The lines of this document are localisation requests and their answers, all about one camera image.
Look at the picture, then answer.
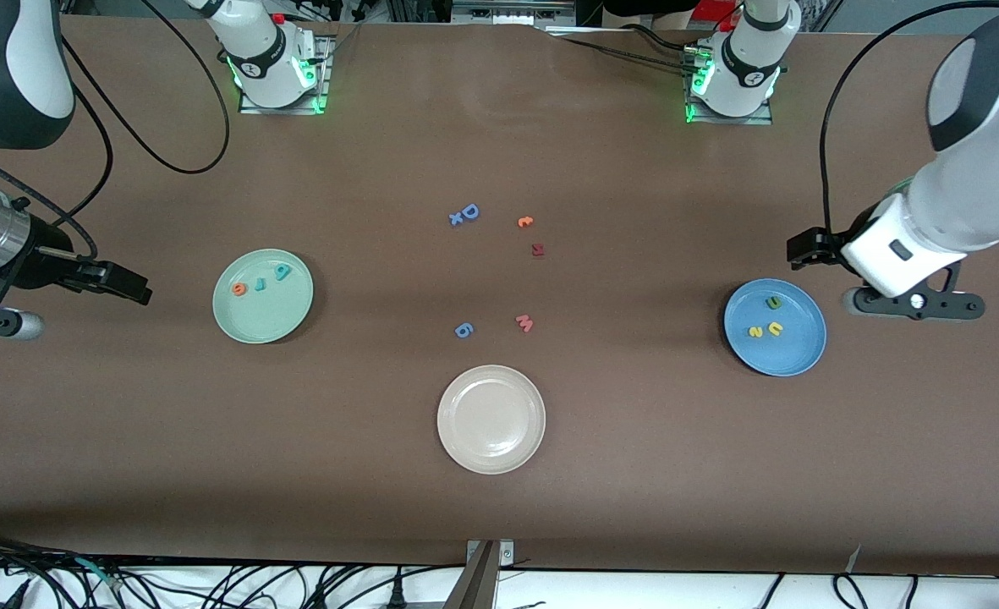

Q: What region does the short black table cable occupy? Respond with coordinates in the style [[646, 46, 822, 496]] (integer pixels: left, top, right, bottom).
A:
[[630, 24, 690, 53]]

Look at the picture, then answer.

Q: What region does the teal cable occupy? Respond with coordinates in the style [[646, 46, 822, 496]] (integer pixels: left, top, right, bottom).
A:
[[74, 557, 125, 590]]

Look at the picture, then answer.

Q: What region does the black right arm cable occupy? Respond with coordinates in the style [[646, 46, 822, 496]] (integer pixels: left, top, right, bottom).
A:
[[0, 0, 231, 259]]

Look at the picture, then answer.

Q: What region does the long black table cable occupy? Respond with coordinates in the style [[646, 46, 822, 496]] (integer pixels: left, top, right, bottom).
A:
[[560, 38, 694, 70]]

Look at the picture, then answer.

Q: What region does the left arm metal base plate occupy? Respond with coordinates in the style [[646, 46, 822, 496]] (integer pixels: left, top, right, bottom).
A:
[[683, 47, 775, 126]]

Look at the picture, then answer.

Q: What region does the aluminium frame rail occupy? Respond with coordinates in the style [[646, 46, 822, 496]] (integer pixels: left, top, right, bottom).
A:
[[385, 0, 635, 26]]

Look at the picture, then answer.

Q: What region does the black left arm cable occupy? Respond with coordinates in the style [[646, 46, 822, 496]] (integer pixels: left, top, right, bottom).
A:
[[819, 0, 999, 246]]

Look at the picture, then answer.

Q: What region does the brown table cover sheet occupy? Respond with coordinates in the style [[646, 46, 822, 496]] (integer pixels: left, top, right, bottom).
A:
[[0, 17, 999, 578]]

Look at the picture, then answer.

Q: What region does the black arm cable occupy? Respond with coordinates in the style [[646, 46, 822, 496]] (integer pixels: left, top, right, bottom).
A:
[[819, 0, 999, 246], [0, 0, 231, 259]]

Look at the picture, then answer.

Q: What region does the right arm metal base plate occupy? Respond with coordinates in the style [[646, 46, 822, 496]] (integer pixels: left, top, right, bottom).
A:
[[237, 34, 332, 115]]

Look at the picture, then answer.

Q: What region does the black looped floor cable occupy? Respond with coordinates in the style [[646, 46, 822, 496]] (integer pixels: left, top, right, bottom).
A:
[[833, 573, 869, 609]]

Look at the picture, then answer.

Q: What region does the blue plate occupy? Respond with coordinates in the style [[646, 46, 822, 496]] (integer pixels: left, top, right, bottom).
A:
[[723, 278, 827, 377]]

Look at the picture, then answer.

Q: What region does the green plate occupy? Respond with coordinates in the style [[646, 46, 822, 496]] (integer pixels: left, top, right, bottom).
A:
[[212, 249, 315, 345]]

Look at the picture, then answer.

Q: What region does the small metal clamp plate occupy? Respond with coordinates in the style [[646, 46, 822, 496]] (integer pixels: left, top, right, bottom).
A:
[[467, 540, 514, 566]]

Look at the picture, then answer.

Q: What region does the beige plate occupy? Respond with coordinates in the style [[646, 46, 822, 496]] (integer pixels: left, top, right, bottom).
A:
[[436, 365, 546, 475]]

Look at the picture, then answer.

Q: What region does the grey metal bar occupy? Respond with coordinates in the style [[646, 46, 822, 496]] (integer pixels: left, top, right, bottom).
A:
[[442, 541, 500, 609]]

